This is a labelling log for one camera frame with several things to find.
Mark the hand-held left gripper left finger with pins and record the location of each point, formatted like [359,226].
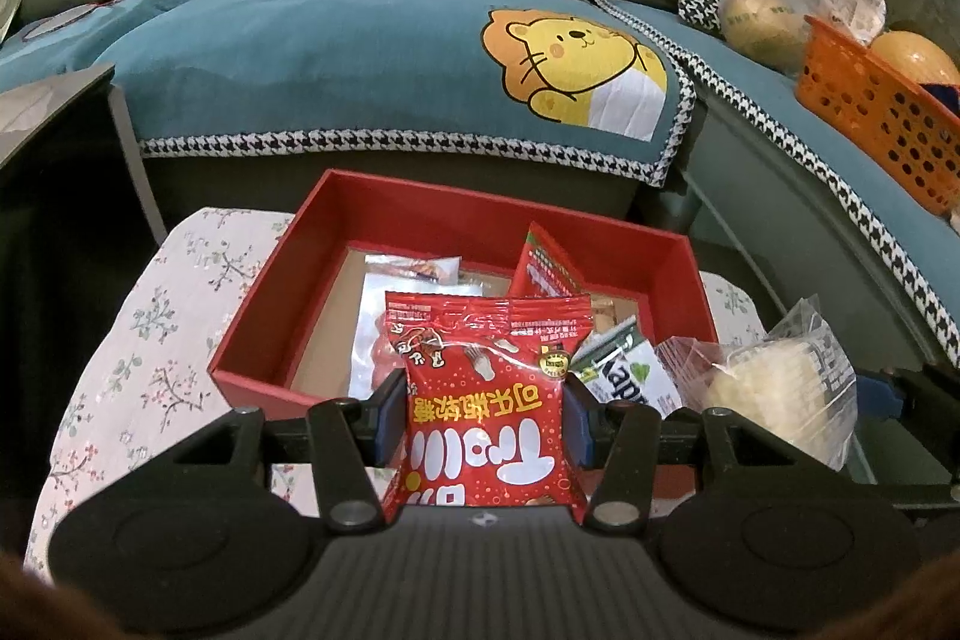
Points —
[390,415]

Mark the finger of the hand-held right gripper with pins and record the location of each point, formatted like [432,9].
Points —
[877,396]

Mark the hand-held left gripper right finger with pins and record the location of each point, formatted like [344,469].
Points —
[579,422]

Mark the white green wafer packet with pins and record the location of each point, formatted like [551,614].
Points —
[622,370]

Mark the vacuum pack of sausages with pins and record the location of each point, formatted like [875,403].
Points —
[375,325]

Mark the red gummy candy packet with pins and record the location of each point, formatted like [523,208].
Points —
[487,400]

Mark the clear white pastry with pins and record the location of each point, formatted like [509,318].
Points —
[757,392]

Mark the small white orange snack packet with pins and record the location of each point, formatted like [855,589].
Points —
[420,271]

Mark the red green snack packet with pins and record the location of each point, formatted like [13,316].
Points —
[547,269]

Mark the red cardboard box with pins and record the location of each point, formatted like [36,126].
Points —
[450,220]

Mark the floral tablecloth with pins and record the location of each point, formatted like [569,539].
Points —
[112,385]

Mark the orange plastic basket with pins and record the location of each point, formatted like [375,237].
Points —
[877,108]

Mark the teal houndstooth trim sofa cover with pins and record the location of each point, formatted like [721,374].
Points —
[750,85]

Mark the yellow pomelo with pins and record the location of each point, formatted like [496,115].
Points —
[915,59]

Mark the dark glass side table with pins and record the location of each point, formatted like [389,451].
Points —
[45,108]

